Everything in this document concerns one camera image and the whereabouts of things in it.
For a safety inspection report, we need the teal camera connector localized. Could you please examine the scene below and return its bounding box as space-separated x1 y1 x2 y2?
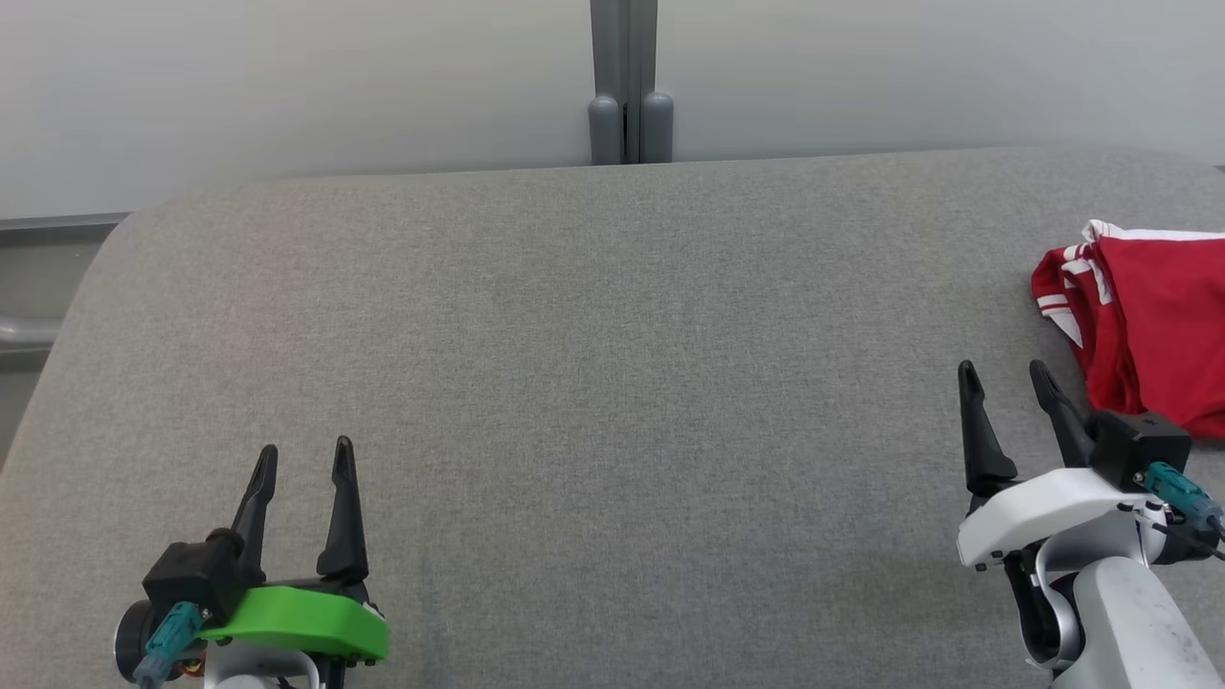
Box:
132 601 205 688
1136 462 1225 537

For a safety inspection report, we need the grey rounded post cap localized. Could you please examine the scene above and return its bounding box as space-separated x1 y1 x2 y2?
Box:
589 94 623 167
639 91 674 165

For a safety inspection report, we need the teal left camera connector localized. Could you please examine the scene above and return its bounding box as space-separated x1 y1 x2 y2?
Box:
132 601 205 688

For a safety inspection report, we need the grey metal tube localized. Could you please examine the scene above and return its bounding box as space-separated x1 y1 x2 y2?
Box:
0 316 64 351

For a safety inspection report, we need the teal right camera connector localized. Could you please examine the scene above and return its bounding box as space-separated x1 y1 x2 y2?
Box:
1136 462 1225 537

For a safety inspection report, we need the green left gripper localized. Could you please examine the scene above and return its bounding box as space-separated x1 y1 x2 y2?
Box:
196 436 390 666

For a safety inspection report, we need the red shorts white trim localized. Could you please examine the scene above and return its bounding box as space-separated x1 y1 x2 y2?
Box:
1089 234 1225 441

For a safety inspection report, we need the grey partition post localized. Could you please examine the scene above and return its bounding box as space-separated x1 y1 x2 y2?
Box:
589 0 659 166

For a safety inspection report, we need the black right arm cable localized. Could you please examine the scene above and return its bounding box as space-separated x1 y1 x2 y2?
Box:
1148 520 1225 563

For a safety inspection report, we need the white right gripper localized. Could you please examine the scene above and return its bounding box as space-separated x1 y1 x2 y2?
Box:
957 361 1154 572

